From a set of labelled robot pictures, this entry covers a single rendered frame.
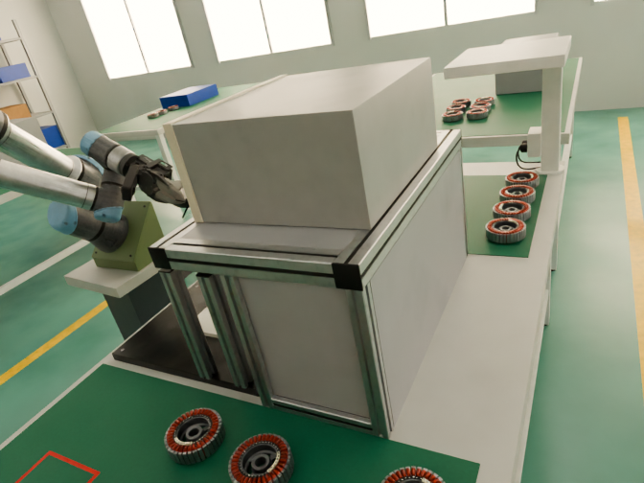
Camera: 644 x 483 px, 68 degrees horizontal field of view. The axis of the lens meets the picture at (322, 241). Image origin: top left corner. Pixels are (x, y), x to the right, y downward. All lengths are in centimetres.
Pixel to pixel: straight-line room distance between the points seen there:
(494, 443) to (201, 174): 71
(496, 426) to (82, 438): 83
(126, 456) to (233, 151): 63
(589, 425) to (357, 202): 142
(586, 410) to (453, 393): 109
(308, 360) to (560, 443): 121
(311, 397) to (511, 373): 40
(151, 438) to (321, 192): 62
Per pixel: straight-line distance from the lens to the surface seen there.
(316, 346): 87
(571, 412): 204
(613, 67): 559
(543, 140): 195
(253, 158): 86
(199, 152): 93
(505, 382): 104
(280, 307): 86
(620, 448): 197
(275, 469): 90
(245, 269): 83
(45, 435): 127
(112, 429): 118
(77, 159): 180
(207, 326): 130
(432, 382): 104
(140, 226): 182
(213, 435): 100
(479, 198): 179
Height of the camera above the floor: 147
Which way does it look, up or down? 26 degrees down
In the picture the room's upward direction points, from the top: 12 degrees counter-clockwise
